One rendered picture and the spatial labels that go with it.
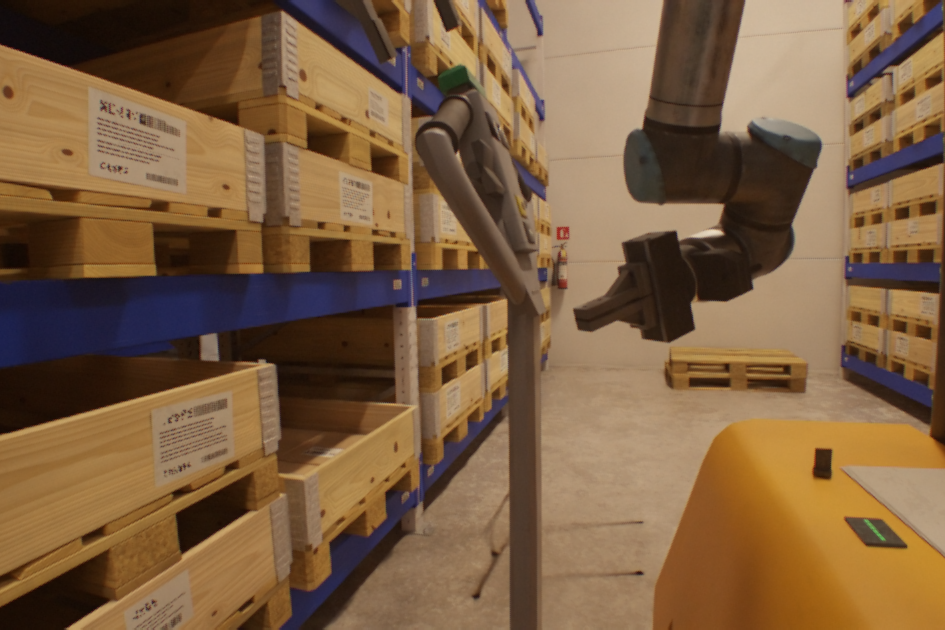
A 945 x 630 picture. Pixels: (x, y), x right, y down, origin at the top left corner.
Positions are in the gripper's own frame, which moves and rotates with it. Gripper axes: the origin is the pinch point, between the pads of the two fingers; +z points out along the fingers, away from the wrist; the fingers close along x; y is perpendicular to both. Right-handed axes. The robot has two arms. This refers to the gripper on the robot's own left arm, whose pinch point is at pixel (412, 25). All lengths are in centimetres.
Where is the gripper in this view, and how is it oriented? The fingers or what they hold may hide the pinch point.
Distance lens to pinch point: 58.7
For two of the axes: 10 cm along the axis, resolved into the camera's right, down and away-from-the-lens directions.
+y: 1.1, -5.5, 8.3
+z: 3.9, 7.9, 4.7
